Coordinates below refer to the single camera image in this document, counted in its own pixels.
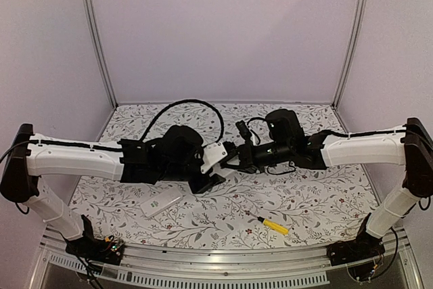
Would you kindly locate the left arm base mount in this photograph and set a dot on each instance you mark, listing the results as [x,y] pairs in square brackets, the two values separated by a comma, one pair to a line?
[105,251]

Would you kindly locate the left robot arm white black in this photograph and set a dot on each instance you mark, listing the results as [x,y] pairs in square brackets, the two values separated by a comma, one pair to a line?
[33,155]

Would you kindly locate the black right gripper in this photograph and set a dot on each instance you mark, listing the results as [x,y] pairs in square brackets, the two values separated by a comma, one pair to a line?
[246,158]

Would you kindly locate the yellow handled screwdriver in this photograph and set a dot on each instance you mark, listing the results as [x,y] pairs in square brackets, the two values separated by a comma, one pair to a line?
[271,225]

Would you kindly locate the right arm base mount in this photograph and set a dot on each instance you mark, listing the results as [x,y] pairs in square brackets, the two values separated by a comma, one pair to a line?
[343,252]

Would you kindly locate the floral patterned table mat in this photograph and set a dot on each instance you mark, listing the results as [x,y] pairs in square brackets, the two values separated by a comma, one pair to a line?
[316,206]

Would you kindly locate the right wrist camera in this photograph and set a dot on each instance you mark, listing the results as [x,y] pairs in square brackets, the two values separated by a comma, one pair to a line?
[244,131]

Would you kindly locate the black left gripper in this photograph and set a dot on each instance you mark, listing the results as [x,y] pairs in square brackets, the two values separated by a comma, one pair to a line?
[208,183]

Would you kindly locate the white remote with green logo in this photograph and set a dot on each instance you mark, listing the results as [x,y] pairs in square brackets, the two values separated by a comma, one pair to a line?
[158,203]

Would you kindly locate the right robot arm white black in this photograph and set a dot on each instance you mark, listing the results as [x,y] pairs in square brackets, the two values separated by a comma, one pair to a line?
[408,145]

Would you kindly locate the front aluminium rail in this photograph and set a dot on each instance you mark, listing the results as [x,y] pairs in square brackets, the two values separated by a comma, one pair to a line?
[163,267]

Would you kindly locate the aluminium frame post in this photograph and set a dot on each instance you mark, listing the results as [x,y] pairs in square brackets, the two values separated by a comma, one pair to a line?
[350,52]
[99,52]

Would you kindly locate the right aluminium frame post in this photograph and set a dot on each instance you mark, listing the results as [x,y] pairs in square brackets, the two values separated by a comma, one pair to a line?
[350,52]

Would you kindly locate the left aluminium frame post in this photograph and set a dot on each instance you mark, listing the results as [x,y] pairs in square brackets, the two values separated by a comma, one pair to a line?
[99,52]

